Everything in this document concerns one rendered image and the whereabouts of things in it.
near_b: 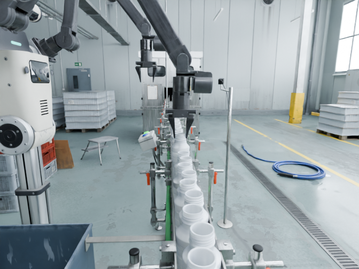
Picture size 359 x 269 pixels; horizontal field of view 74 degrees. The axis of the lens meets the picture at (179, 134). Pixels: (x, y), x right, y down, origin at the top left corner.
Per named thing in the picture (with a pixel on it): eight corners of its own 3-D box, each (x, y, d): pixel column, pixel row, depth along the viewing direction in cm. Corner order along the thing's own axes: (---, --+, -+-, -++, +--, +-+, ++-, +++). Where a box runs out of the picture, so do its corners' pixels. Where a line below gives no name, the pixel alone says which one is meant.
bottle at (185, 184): (171, 241, 58) (171, 177, 55) (195, 237, 60) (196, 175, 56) (177, 258, 53) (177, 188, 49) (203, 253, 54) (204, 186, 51)
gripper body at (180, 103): (197, 116, 76) (197, 92, 75) (165, 115, 76) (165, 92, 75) (195, 113, 83) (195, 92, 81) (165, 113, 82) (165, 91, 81)
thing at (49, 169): (40, 186, 328) (38, 171, 324) (8, 187, 324) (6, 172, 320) (57, 171, 388) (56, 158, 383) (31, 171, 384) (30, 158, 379)
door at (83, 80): (93, 116, 1079) (89, 68, 1036) (70, 116, 1075) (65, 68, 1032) (93, 115, 1089) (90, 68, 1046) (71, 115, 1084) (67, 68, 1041)
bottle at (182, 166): (173, 214, 71) (173, 160, 67) (193, 213, 71) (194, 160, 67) (173, 225, 65) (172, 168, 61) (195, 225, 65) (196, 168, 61)
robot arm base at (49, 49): (30, 38, 110) (46, 61, 112) (45, 29, 109) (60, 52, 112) (40, 41, 118) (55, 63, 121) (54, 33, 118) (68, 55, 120)
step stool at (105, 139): (100, 153, 485) (99, 133, 476) (121, 158, 451) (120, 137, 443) (80, 159, 447) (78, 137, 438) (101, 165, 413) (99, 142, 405)
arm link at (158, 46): (142, 27, 120) (141, 23, 111) (165, 27, 120) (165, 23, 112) (143, 52, 122) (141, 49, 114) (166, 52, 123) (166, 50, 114)
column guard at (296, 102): (302, 123, 860) (306, 93, 838) (291, 124, 859) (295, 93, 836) (297, 121, 899) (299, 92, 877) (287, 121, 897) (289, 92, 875)
